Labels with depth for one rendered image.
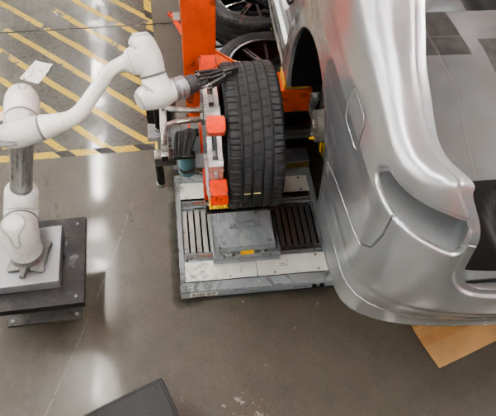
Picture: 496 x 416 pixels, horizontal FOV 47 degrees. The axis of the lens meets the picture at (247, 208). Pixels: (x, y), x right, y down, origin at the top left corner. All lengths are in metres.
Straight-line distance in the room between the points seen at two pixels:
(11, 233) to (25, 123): 0.59
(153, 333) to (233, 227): 0.68
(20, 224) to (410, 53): 1.81
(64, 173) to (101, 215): 0.41
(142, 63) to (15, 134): 0.56
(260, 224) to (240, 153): 0.85
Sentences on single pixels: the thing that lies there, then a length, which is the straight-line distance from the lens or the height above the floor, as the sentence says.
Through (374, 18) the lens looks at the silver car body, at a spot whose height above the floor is 1.71.
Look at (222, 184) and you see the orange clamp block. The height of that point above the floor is 0.88.
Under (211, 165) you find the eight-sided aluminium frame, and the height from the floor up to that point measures 0.97.
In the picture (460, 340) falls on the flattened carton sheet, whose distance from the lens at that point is 3.25.
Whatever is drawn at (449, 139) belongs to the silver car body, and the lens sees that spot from 2.66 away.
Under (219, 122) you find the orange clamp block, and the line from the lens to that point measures 2.27.
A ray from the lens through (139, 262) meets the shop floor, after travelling 3.25.
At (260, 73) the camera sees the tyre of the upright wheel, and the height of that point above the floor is 1.17.
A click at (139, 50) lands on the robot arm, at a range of 2.24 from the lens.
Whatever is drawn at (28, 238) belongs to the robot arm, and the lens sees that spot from 2.76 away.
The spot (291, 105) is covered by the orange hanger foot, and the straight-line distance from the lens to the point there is 3.20.
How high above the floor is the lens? 2.76
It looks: 54 degrees down
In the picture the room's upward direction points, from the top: 4 degrees clockwise
